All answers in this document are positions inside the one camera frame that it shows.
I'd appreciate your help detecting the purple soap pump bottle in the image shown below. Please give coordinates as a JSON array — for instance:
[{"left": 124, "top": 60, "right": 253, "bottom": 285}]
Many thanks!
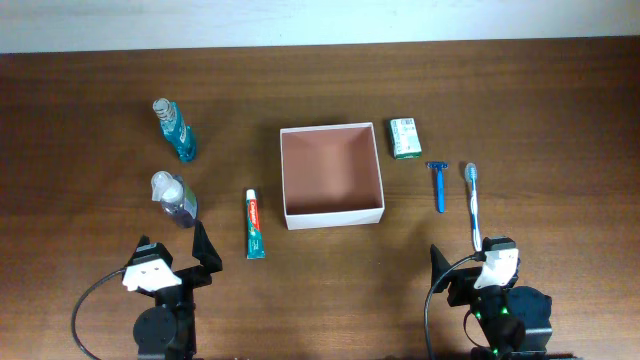
[{"left": 151, "top": 171, "right": 199, "bottom": 228}]

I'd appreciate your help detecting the green mouthwash bottle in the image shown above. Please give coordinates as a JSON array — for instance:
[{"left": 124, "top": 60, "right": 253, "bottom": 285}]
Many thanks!
[{"left": 152, "top": 98, "right": 197, "bottom": 162}]

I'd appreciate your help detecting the green white soap box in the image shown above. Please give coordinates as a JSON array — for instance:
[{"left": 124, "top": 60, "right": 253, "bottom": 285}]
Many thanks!
[{"left": 389, "top": 118, "right": 422, "bottom": 159}]

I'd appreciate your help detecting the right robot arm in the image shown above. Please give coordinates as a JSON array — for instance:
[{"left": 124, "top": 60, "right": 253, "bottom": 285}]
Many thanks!
[{"left": 425, "top": 237, "right": 552, "bottom": 359}]

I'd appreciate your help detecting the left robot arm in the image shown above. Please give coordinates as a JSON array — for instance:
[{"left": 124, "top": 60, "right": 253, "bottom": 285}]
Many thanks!
[{"left": 122, "top": 220, "right": 223, "bottom": 359}]

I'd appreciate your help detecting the Colgate toothpaste tube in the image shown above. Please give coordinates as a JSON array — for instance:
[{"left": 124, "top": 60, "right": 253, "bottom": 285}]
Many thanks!
[{"left": 245, "top": 189, "right": 266, "bottom": 260}]

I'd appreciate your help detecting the blue disposable razor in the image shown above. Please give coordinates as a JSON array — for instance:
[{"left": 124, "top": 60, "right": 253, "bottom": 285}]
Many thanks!
[{"left": 426, "top": 161, "right": 448, "bottom": 213}]

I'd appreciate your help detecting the blue white toothbrush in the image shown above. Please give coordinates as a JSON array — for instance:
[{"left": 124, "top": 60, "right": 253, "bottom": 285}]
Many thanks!
[{"left": 464, "top": 163, "right": 482, "bottom": 252}]

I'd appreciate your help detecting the white open cardboard box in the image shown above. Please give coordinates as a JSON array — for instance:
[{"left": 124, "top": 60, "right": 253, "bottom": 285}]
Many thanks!
[{"left": 279, "top": 122, "right": 385, "bottom": 230}]

